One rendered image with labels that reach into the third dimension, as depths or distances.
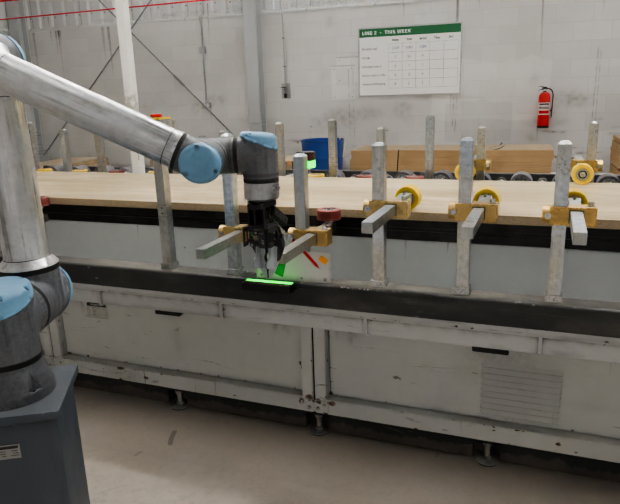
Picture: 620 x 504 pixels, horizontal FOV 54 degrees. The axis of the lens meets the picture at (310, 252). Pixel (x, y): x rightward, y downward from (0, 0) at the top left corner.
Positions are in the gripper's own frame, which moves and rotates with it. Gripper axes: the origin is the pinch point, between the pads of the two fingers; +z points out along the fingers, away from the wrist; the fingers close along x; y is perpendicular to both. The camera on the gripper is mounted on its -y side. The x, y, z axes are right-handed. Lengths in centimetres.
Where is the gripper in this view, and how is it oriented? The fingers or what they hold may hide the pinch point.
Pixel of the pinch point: (269, 272)
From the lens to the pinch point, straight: 162.5
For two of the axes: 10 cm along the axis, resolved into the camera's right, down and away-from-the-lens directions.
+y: -3.6, 2.5, -9.0
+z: 0.3, 9.7, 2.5
